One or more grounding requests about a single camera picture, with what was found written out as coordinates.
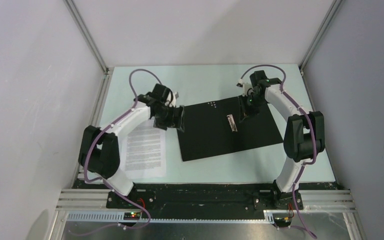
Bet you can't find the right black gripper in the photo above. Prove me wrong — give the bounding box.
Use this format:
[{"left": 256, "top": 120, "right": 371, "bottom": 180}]
[{"left": 237, "top": 93, "right": 266, "bottom": 123}]

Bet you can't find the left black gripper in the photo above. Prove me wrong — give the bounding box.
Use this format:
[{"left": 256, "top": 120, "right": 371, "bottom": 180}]
[{"left": 154, "top": 104, "right": 185, "bottom": 132}]

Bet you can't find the metal folder clip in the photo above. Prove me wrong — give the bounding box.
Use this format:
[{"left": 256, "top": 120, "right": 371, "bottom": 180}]
[{"left": 226, "top": 114, "right": 238, "bottom": 132}]

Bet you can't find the red and black folder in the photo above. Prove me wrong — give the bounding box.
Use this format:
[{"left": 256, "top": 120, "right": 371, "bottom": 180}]
[{"left": 177, "top": 97, "right": 283, "bottom": 162}]

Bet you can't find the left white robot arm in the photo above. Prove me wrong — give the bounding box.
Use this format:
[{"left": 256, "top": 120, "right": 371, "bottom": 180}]
[{"left": 78, "top": 83, "right": 185, "bottom": 208}]

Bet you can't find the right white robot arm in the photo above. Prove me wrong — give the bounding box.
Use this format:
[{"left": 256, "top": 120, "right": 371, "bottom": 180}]
[{"left": 237, "top": 78, "right": 325, "bottom": 209}]

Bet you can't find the printed white paper sheet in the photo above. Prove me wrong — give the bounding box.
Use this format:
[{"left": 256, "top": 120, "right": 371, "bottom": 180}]
[{"left": 120, "top": 119, "right": 167, "bottom": 180}]

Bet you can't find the left controller board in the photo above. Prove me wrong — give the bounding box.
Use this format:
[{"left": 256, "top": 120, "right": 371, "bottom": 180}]
[{"left": 123, "top": 211, "right": 142, "bottom": 221}]

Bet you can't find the controller board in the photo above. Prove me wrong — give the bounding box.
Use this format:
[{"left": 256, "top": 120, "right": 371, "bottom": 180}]
[
  {"left": 273, "top": 217, "right": 292, "bottom": 229},
  {"left": 123, "top": 211, "right": 142, "bottom": 221}
]

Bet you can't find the right controller board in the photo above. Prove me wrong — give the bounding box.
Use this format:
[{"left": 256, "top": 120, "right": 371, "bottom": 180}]
[{"left": 273, "top": 217, "right": 292, "bottom": 229}]

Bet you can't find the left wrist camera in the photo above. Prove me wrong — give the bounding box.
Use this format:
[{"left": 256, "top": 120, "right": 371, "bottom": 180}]
[{"left": 166, "top": 91, "right": 179, "bottom": 107}]

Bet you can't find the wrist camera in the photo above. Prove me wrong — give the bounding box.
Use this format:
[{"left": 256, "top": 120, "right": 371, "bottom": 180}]
[
  {"left": 236, "top": 78, "right": 253, "bottom": 97},
  {"left": 166, "top": 91, "right": 179, "bottom": 107}
]

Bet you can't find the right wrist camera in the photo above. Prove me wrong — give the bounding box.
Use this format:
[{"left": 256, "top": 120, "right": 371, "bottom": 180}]
[{"left": 236, "top": 78, "right": 253, "bottom": 97}]

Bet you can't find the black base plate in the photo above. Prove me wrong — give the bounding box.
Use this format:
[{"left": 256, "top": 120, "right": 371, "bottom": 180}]
[{"left": 58, "top": 182, "right": 344, "bottom": 222}]

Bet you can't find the right aluminium corner post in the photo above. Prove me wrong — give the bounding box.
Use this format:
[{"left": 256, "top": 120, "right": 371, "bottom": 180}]
[{"left": 299, "top": 0, "right": 345, "bottom": 72}]

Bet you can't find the aluminium corner post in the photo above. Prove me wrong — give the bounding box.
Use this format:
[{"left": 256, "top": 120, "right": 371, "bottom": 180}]
[
  {"left": 299, "top": 0, "right": 345, "bottom": 72},
  {"left": 63, "top": 0, "right": 109, "bottom": 74}
]

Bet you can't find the aluminium frame rail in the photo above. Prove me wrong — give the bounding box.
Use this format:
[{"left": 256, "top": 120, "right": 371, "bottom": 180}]
[{"left": 48, "top": 182, "right": 366, "bottom": 240}]

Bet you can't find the left aluminium corner post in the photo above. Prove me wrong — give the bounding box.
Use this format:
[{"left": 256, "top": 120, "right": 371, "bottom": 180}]
[{"left": 63, "top": 0, "right": 109, "bottom": 74}]

